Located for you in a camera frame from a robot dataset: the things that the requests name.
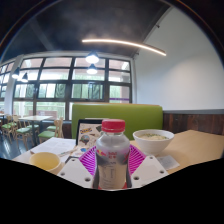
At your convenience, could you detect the white paper sheet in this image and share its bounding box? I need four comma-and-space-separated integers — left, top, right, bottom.
29, 137, 78, 158

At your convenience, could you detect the green upholstered bench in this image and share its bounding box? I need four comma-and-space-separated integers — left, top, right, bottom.
70, 103, 164, 139

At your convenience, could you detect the group of green-seated wooden chairs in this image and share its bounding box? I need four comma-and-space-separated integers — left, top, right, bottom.
0, 114, 64, 148

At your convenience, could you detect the long linear ceiling light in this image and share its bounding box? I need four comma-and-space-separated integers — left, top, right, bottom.
81, 38, 167, 57

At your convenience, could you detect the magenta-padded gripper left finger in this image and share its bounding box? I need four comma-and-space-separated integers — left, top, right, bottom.
57, 145, 98, 189

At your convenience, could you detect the yellow cup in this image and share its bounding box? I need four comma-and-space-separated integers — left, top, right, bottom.
29, 151, 63, 175

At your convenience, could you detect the group of pendant lamps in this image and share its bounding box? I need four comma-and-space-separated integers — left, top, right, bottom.
11, 51, 100, 84

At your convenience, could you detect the white bowl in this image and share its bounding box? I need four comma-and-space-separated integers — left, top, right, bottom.
132, 129, 175, 156

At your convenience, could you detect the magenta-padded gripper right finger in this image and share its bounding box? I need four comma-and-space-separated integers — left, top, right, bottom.
127, 143, 170, 189

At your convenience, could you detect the white paper receipt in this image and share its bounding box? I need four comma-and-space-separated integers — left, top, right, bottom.
156, 154, 181, 171

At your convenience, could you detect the clear red-capped drink bottle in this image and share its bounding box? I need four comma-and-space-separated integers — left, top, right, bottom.
92, 118, 132, 191

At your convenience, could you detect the wooden dining table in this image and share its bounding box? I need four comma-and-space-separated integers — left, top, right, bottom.
18, 114, 54, 134

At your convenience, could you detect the black-framed menu card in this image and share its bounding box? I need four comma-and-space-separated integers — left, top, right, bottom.
75, 118, 108, 154

